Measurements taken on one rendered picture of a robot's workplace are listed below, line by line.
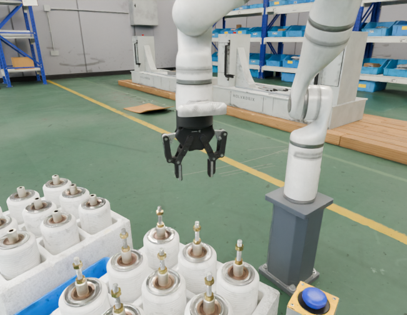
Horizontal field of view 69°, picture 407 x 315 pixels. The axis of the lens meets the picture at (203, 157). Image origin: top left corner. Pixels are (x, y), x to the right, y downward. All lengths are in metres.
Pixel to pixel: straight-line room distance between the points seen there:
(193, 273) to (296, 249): 0.35
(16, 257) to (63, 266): 0.12
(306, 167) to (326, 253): 0.48
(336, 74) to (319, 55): 1.83
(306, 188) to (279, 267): 0.29
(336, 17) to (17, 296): 0.96
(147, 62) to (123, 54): 2.36
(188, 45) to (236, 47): 2.74
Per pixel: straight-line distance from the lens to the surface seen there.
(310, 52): 0.71
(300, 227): 0.91
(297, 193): 0.89
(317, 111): 0.81
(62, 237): 0.95
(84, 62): 7.03
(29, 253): 0.92
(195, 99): 0.56
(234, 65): 3.33
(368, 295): 1.14
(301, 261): 0.99
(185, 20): 0.54
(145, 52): 5.05
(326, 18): 0.67
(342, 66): 2.51
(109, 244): 1.02
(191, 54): 0.56
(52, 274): 0.95
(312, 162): 0.85
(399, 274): 1.27
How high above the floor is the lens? 0.74
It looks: 22 degrees down
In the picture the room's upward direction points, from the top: straight up
